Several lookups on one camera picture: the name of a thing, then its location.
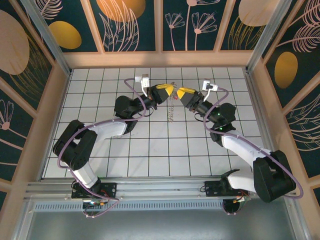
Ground silver chain necklace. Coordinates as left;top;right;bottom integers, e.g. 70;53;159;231
166;81;181;123

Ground dark panel, pink flowers print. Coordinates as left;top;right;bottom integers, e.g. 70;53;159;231
162;0;230;52

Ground dark panel, yellow oval print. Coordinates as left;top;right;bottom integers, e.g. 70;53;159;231
32;0;101;53
261;0;320;111

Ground dark panel, leaf outline print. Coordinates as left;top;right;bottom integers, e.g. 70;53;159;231
284;93;320;180

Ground dark panel, orange circle leaves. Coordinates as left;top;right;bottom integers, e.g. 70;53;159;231
89;0;156;53

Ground dark panel, pale circle print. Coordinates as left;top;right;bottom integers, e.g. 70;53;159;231
219;0;285;51

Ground dark panel, flower outline print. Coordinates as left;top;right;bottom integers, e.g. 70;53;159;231
0;92;35;181

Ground grey metal shelf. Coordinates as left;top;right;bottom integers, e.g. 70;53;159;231
14;197;311;240

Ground dark panel, pink circle print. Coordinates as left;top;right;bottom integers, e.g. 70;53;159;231
0;0;56;111

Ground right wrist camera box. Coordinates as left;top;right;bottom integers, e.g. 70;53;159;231
201;79;218;101

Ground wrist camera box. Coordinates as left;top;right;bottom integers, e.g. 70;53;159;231
134;73;151;96
201;79;218;101

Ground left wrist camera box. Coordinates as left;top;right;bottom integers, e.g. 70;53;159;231
134;73;151;96

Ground aluminium table side rail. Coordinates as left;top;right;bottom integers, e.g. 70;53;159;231
243;71;285;178

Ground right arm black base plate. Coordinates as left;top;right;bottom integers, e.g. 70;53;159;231
204;178;251;198

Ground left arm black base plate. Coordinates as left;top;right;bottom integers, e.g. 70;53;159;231
71;179;118;200

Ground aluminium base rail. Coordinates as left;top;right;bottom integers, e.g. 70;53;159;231
23;176;297;201

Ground aluminium corner post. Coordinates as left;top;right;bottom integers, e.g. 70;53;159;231
246;0;298;73
19;0;73;76

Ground small circuit board with wires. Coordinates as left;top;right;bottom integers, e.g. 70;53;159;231
221;194;252;216
82;198;111;210

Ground slotted grey cable duct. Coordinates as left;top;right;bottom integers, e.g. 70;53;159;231
32;199;226;212

